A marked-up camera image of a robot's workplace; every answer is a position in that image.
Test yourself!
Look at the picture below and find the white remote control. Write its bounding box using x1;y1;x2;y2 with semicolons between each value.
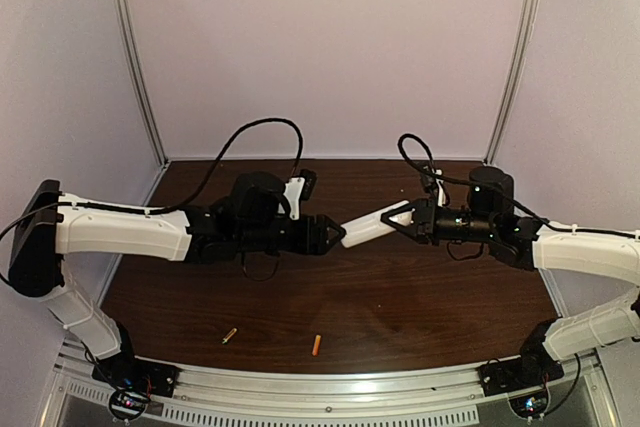
341;204;410;248

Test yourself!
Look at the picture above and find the gold green battery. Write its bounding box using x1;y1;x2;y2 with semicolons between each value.
221;327;238;345

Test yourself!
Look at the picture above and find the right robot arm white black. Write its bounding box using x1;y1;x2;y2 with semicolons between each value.
380;164;639;382

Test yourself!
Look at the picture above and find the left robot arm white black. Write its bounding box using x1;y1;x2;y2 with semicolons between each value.
2;171;346;388

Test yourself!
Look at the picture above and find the orange battery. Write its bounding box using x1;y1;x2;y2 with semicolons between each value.
311;334;322;357

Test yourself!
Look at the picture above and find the right circuit board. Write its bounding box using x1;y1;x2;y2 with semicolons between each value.
508;388;550;421

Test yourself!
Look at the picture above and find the circuit board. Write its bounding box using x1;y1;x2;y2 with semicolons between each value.
508;388;550;421
107;389;150;422

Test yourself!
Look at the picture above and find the left circuit board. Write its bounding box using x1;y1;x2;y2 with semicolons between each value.
107;389;150;422

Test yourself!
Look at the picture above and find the right black cable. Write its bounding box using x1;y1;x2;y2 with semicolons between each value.
397;132;640;243

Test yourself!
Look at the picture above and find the black cable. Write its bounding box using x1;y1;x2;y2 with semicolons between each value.
397;132;640;243
0;117;305;283

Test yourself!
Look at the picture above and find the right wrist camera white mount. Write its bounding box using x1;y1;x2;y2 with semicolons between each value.
421;162;450;207

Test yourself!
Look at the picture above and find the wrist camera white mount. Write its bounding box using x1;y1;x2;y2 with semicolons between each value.
278;169;317;221
421;162;450;207

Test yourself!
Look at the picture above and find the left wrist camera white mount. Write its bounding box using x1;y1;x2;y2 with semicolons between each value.
278;169;317;221

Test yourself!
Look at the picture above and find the left black cable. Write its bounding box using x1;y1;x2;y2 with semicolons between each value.
0;117;305;283

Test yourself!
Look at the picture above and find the front aluminium rail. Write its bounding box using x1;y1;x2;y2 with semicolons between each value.
52;341;604;426

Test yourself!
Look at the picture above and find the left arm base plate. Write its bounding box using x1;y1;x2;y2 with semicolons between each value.
92;353;179;398

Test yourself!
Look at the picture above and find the right aluminium corner post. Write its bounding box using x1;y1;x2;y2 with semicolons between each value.
483;0;540;164

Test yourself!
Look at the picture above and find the aluminium corner post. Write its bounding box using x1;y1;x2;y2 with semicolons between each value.
114;0;168;166
483;0;540;164

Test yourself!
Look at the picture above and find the left aluminium corner post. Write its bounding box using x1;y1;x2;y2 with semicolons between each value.
114;0;168;166

